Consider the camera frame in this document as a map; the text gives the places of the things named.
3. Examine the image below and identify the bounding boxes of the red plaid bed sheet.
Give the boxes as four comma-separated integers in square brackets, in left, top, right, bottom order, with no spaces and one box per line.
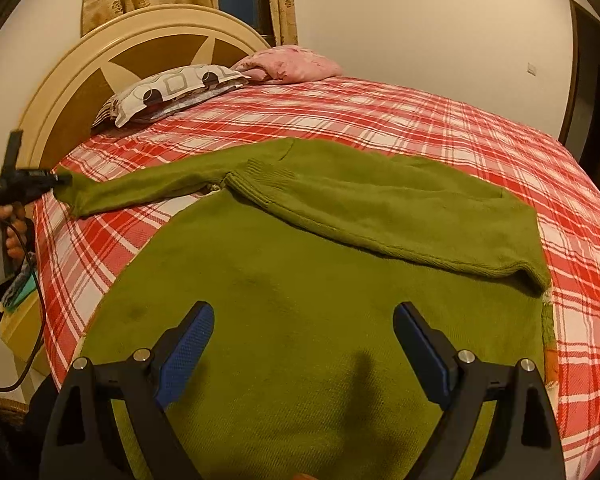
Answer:
[32,76,600,466]

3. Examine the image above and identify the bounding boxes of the teal cloth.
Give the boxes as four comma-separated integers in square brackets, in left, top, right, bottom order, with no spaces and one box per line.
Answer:
[2,260,39,312]

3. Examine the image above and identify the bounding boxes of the narrow beige patterned curtain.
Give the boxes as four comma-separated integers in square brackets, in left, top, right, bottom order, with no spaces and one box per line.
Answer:
[265,0,299,47]

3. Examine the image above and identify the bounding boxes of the green striped knit sweater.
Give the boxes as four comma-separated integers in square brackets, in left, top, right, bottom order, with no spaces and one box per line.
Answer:
[55,139,561,480]

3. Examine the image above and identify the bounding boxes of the grey patterned pillow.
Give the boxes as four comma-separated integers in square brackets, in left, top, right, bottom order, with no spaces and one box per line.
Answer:
[91,64,251,128]

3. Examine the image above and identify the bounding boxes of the beige nightstand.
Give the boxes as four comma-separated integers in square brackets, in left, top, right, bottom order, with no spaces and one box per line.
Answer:
[0,285,47,367]

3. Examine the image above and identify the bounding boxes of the pink pillow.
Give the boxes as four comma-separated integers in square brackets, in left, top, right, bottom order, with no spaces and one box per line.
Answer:
[230,45,345,86]

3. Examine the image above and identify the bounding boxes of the cream wooden headboard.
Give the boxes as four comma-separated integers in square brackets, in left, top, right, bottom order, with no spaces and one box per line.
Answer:
[17,7,273,171]

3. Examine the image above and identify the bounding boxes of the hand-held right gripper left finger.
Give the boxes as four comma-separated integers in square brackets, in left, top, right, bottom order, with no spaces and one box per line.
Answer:
[39,301,216,480]

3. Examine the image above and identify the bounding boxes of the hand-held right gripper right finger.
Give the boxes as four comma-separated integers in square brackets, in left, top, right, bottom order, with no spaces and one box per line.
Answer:
[392,301,566,480]

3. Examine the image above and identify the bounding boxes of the black cable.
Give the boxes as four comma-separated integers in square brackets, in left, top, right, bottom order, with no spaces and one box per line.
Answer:
[0,209,47,394]

